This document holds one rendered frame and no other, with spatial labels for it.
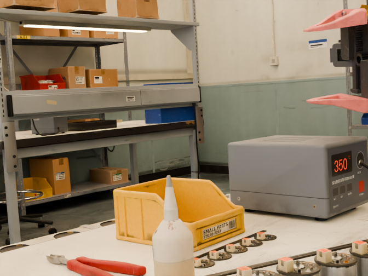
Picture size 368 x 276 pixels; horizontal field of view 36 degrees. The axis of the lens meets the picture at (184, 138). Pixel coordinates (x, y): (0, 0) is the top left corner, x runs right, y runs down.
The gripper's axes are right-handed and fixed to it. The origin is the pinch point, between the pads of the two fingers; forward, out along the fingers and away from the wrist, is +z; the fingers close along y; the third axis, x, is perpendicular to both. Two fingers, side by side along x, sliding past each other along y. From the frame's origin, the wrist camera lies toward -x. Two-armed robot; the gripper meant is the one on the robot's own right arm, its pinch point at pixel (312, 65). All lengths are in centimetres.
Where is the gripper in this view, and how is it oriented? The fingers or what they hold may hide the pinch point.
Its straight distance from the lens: 80.0
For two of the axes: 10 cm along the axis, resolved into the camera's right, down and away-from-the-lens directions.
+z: -9.5, 1.5, -2.6
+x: 2.9, 1.9, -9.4
